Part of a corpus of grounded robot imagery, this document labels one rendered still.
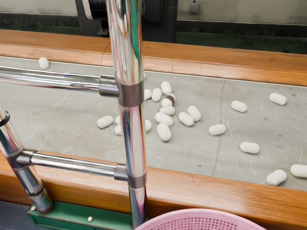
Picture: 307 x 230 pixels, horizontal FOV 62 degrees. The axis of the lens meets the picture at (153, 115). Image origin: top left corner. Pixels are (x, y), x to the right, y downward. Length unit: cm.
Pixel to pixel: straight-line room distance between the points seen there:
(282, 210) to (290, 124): 21
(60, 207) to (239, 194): 27
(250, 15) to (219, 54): 204
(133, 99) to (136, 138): 5
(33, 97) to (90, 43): 23
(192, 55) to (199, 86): 10
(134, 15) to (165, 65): 48
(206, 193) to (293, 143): 21
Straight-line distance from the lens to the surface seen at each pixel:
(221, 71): 64
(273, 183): 43
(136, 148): 25
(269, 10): 274
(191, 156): 45
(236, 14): 269
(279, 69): 67
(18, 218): 51
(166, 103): 51
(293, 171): 46
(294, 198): 41
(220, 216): 36
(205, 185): 39
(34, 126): 54
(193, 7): 258
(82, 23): 155
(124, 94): 20
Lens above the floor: 108
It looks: 42 degrees down
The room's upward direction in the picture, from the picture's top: straight up
